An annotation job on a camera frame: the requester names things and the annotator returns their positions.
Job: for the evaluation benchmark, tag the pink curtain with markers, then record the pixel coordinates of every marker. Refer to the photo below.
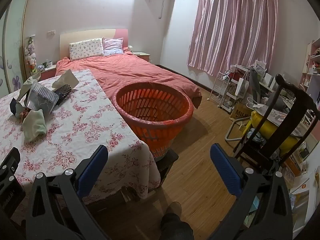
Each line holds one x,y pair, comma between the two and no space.
232,30

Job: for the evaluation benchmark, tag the dark blue packet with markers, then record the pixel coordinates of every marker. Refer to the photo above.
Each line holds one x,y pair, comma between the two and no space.
13,105

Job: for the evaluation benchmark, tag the person's leg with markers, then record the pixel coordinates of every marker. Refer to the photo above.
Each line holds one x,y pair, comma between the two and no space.
176,227

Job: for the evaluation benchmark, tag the white tube frame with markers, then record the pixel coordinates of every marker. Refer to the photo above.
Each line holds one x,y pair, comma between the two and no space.
228,132

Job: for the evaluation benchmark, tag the yellow cushion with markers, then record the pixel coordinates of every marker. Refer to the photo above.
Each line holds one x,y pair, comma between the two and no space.
272,130

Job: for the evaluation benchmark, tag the white paper bag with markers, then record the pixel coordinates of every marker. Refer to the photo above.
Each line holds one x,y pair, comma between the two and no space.
241,87

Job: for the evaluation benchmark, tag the green cloth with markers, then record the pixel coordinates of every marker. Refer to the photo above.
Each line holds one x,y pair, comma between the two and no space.
33,126

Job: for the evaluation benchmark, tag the clear plastic tray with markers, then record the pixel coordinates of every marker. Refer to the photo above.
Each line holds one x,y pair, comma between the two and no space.
41,100

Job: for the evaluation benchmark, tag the white mug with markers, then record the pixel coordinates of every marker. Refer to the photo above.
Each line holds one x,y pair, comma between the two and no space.
49,64

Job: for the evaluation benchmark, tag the white shelf cart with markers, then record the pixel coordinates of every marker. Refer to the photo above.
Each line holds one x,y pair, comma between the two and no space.
231,95

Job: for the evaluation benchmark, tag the wall switch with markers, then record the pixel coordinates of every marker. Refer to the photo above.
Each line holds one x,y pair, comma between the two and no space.
51,32

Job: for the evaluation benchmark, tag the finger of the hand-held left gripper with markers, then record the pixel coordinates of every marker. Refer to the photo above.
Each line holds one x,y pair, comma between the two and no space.
10,167

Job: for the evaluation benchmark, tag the dark wooden chair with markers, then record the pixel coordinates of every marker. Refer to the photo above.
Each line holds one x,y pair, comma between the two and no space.
300,92

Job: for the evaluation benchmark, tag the beige nightstand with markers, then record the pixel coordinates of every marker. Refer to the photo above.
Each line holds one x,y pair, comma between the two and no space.
141,54

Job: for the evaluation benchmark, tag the floral tablecloth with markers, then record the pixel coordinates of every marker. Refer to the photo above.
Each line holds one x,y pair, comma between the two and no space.
75,130

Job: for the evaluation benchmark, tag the white pink bookshelf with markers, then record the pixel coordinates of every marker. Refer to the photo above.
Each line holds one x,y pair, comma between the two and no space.
312,85

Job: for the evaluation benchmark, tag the grey chair back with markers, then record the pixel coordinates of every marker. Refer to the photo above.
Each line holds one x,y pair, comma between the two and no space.
254,85

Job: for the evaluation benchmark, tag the floral pillow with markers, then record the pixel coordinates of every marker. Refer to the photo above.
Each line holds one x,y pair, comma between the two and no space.
86,48

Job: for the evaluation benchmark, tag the small white lamp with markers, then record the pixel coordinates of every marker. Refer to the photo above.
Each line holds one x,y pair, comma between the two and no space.
130,48

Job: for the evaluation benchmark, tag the orange plastic laundry basket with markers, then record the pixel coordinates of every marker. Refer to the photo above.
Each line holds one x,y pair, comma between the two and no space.
155,132

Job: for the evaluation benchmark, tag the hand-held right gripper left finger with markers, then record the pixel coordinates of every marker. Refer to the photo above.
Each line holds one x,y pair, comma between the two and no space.
91,172

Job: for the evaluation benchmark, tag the person's brown shoe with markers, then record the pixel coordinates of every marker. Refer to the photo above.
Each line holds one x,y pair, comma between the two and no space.
175,208

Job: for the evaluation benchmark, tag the bed with beige headboard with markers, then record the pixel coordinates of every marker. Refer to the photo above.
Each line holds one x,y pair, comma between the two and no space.
82,35

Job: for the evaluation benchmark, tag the yellow plush flower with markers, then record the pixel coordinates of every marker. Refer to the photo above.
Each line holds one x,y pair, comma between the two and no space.
33,68

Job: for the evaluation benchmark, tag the newspaper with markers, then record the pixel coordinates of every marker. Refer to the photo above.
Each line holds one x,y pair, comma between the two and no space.
280,116

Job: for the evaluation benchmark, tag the white box orange logo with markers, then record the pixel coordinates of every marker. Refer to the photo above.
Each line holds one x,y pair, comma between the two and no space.
303,186

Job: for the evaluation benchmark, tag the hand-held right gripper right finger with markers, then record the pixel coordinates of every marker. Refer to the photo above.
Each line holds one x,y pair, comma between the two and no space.
225,170

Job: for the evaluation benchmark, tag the pink white nightstand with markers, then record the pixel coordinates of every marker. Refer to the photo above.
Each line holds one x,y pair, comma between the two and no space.
48,73

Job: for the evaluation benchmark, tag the red duvet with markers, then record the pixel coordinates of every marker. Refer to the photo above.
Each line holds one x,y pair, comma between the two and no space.
140,72

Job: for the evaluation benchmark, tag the hanging plush toys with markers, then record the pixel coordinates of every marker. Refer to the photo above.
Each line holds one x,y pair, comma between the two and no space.
30,52

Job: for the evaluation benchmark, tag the pink striped pillow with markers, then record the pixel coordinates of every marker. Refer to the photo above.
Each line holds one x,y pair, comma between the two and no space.
112,45

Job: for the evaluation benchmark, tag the dark stool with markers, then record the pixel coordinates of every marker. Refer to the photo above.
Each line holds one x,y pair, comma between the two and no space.
167,165

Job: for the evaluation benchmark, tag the wardrobe door purple flowers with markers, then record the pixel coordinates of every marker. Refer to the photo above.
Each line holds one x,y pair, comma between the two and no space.
13,42

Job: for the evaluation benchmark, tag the black mesh sleeve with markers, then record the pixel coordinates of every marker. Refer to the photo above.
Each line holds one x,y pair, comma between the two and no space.
62,93

